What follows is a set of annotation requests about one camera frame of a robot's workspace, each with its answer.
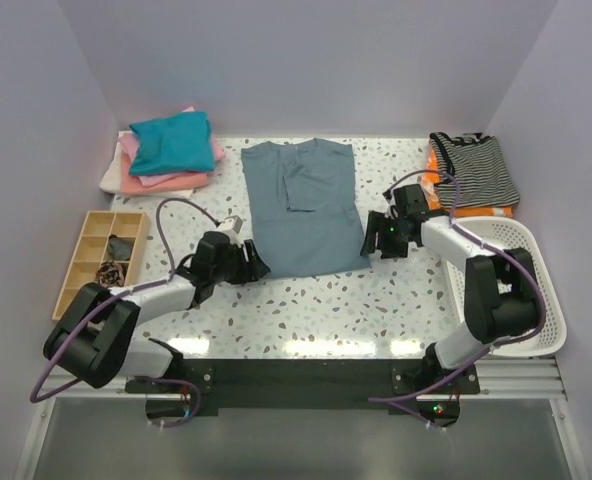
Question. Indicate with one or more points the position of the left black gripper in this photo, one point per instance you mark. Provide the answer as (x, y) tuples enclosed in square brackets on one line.
[(246, 260)]

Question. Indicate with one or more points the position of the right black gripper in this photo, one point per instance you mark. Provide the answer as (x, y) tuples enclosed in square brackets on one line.
[(379, 234)]

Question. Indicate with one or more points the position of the grey-blue t-shirt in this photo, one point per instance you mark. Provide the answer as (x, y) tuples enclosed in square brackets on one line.
[(302, 204)]

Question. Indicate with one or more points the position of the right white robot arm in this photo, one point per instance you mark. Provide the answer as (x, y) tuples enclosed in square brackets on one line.
[(502, 302)]

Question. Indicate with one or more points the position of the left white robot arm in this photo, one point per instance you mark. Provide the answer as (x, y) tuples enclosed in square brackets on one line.
[(93, 339)]

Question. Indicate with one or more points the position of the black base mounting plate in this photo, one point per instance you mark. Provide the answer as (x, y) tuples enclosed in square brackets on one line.
[(337, 384)]

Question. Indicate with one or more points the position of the black white striped t-shirt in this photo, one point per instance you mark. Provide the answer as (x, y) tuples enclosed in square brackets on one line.
[(478, 175)]

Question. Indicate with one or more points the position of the white perforated plastic basket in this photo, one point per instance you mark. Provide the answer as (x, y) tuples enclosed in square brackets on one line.
[(508, 233)]

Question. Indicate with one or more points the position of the dark items in tray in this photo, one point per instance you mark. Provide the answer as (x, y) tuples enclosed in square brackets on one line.
[(113, 271)]

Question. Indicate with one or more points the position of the teal folded t-shirt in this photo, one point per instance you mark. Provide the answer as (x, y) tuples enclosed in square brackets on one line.
[(175, 144)]

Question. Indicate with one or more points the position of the salmon folded t-shirt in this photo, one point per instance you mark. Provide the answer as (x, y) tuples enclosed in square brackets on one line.
[(131, 185)]

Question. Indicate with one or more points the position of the wooden compartment organizer tray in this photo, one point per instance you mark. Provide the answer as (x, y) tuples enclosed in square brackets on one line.
[(91, 250)]

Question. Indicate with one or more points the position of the white folded t-shirt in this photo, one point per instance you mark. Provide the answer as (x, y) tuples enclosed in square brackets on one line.
[(111, 181)]

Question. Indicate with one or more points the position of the light pink folded t-shirt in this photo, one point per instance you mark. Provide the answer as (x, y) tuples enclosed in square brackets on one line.
[(129, 145)]

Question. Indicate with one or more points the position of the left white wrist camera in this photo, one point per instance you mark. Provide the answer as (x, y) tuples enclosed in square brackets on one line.
[(231, 227)]

